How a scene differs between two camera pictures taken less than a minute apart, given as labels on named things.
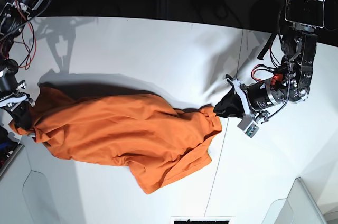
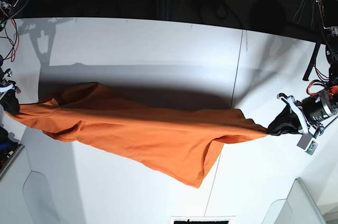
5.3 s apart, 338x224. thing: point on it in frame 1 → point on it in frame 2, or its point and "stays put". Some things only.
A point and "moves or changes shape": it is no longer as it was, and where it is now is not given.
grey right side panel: (299, 207) stays put
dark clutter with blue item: (7, 146) stays put
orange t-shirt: (162, 144) moves or changes shape
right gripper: (257, 96) → (312, 110)
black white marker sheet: (203, 220) stays put
